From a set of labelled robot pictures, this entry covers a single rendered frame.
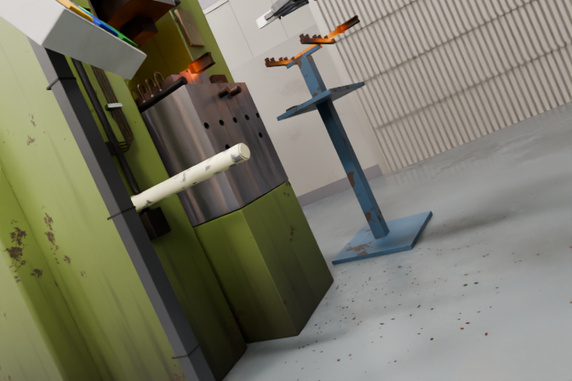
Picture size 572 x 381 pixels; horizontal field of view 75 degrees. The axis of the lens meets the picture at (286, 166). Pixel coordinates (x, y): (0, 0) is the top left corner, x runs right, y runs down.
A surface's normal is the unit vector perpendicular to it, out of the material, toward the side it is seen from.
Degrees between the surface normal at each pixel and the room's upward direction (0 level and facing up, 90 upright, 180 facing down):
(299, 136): 90
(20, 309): 90
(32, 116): 90
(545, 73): 90
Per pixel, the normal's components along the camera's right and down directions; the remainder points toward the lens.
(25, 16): -0.05, 0.06
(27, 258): 0.80, -0.35
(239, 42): -0.25, 0.14
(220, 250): -0.43, 0.22
